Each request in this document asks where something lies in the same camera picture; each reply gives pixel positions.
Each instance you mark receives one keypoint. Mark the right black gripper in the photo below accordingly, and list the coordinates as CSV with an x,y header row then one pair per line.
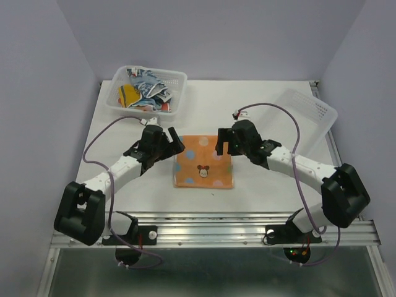
x,y
226,134

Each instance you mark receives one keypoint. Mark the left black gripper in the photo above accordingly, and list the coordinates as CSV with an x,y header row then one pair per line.
x,y
176,145

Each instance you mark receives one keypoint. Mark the orange polka dot towel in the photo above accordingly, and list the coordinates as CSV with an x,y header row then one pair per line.
x,y
199,165

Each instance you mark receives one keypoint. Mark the blue patterned towel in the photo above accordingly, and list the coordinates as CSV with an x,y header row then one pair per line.
x,y
152,89

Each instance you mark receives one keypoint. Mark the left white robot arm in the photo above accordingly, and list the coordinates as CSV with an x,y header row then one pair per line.
x,y
82,211

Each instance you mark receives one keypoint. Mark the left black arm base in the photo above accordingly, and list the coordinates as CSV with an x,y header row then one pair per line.
x,y
137,236

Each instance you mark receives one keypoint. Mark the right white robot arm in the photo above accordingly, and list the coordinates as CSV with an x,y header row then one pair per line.
x,y
343,194

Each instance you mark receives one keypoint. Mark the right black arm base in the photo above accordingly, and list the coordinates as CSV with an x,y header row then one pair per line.
x,y
300,243

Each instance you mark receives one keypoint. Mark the white basket with towels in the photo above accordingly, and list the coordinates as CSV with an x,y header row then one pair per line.
x,y
175,81

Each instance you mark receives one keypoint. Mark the red white towel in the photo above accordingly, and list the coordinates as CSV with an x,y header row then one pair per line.
x,y
162,107

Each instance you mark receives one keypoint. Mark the yellow grey towel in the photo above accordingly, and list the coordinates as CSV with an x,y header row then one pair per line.
x,y
128,95

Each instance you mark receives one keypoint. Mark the empty white basket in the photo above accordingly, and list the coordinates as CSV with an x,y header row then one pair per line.
x,y
314,118

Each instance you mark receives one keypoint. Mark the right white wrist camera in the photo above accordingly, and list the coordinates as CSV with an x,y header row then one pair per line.
x,y
241,115

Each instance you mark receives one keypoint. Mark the aluminium frame rail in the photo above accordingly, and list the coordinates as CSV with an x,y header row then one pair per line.
x,y
221,254

